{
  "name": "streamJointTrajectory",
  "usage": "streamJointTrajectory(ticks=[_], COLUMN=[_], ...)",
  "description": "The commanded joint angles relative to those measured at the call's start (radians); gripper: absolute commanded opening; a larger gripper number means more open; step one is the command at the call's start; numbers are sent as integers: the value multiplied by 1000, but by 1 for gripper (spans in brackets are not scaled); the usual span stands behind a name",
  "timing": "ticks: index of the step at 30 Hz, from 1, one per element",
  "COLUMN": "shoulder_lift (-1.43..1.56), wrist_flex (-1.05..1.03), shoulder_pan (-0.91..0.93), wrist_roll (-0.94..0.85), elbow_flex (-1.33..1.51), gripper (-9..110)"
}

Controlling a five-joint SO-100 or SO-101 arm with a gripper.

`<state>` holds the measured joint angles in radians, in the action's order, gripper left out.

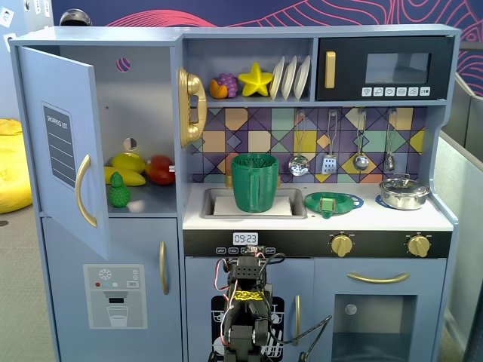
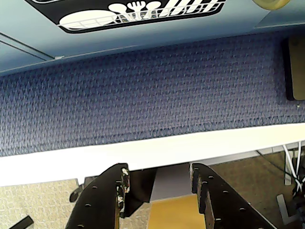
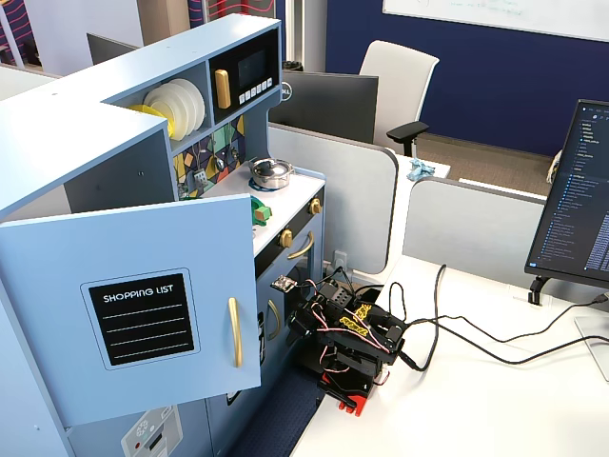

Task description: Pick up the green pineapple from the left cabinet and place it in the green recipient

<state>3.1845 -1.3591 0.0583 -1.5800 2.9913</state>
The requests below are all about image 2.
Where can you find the grey angled bracket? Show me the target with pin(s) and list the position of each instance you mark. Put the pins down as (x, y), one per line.
(284, 210)

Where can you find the blue woven mat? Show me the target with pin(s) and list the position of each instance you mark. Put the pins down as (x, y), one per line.
(147, 95)

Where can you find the black flat bar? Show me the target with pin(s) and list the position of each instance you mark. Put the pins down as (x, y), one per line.
(22, 223)

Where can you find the gold stove knob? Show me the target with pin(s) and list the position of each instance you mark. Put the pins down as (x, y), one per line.
(271, 4)

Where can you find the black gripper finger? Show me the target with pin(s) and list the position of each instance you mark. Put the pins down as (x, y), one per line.
(221, 200)
(100, 198)

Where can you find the light blue toy kitchen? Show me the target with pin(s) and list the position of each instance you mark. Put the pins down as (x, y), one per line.
(143, 35)

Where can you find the yellow wooden board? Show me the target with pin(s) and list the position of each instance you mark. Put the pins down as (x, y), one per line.
(174, 212)

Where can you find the black framed tan panel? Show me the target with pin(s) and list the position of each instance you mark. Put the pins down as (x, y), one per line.
(296, 69)

